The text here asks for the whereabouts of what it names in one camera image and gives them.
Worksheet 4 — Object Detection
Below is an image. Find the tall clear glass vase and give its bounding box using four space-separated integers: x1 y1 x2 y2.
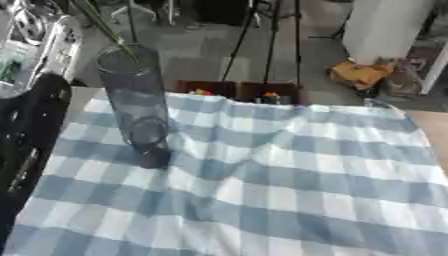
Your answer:
94 44 175 170

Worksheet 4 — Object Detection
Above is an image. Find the dark brown open box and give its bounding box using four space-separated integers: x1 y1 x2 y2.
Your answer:
173 79 238 99
236 81 310 106

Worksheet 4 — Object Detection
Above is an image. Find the red and yellow toy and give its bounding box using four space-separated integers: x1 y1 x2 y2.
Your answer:
187 88 214 97

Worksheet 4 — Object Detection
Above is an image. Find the black tripod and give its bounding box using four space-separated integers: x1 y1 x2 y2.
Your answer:
218 0 305 88

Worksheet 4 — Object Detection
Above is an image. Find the thin black pole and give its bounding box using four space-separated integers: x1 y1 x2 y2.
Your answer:
124 0 140 46

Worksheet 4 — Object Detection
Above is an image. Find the white chair base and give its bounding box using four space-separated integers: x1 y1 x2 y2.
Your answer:
108 0 179 27

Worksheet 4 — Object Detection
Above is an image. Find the tan bag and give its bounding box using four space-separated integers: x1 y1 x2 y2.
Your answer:
327 59 398 90

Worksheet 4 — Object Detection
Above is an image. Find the green flower stem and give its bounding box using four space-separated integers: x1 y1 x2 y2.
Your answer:
71 0 140 63

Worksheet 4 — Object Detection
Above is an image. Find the grey brown bag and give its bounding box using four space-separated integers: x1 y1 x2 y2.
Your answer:
379 65 424 99

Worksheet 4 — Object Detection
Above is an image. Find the white cabinet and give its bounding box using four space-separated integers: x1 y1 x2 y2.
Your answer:
341 0 438 66

